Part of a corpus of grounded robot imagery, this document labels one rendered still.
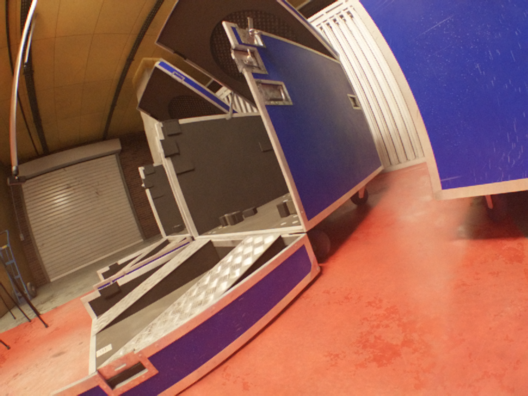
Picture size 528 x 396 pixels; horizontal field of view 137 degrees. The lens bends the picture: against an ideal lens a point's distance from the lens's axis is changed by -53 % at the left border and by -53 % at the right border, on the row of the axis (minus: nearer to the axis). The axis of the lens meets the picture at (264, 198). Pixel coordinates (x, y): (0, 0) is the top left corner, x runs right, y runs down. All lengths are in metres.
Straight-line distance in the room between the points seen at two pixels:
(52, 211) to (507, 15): 6.84
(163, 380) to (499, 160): 0.84
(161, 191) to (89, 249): 4.20
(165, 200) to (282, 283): 1.97
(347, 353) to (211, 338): 0.29
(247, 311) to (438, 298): 0.44
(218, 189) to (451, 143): 1.35
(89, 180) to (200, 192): 5.34
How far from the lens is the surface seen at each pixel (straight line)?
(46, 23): 3.63
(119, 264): 2.32
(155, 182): 2.45
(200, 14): 1.73
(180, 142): 1.51
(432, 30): 0.60
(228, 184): 1.57
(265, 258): 0.69
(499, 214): 0.80
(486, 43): 0.58
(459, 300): 0.54
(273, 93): 0.81
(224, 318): 0.52
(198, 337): 0.51
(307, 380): 0.45
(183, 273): 1.10
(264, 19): 1.66
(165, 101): 2.46
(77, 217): 6.37
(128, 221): 6.44
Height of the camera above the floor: 0.36
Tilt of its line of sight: 4 degrees down
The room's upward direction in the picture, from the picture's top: 20 degrees counter-clockwise
